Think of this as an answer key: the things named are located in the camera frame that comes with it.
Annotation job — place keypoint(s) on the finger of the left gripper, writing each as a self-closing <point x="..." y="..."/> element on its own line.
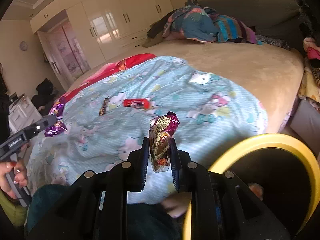
<point x="44" y="123"/>

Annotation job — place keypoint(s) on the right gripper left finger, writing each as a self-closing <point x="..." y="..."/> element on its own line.
<point x="144" y="158"/>

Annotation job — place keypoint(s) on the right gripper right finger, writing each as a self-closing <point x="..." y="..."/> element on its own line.
<point x="176" y="165"/>

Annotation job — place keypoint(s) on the purple shiny candy wrapper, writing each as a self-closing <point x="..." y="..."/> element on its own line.
<point x="59" y="127"/>

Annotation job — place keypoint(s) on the purple gold snack wrapper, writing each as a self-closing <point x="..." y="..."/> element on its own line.
<point x="162" y="129"/>

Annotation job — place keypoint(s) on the red snack tube wrapper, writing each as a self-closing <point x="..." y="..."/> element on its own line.
<point x="137" y="103"/>

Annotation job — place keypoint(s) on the brown chocolate bar wrapper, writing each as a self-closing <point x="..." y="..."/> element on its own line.
<point x="104" y="106"/>

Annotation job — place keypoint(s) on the left green sleeve forearm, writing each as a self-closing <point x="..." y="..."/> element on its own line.
<point x="13" y="210"/>

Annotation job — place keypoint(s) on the yellow rimmed black trash bin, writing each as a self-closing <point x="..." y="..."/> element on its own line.
<point x="265" y="187"/>

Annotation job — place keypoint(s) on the left hand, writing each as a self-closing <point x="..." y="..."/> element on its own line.
<point x="13" y="172"/>

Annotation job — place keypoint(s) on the black bag on chair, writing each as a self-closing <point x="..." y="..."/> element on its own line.
<point x="45" y="97"/>

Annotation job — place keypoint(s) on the white drawer unit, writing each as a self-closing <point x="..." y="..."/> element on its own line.
<point x="22" y="113"/>

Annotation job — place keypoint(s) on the light blue cartoon blanket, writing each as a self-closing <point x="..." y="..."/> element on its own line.
<point x="64" y="158"/>

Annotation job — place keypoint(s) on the pink cartoon door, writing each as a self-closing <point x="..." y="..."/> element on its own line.
<point x="64" y="54"/>

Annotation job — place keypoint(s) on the red pink blanket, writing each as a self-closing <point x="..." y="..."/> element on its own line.
<point x="106" y="71"/>

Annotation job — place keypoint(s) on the cream glossy wardrobe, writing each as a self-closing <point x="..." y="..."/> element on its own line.
<point x="105" y="28"/>

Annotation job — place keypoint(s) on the beige bed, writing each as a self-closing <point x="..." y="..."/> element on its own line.
<point x="229" y="87"/>

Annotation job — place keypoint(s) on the grey storage box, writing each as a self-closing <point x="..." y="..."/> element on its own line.
<point x="305" y="123"/>

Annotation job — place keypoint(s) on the blue floral quilt pile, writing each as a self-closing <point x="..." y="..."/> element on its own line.
<point x="205" y="25"/>

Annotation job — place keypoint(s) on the dark grey headboard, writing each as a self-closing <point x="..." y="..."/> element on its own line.
<point x="277" y="19"/>

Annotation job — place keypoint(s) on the pile of mixed clothes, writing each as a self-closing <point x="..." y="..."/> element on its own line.
<point x="309" y="87"/>

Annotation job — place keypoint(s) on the round wall clock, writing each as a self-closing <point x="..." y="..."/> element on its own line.
<point x="23" y="46"/>

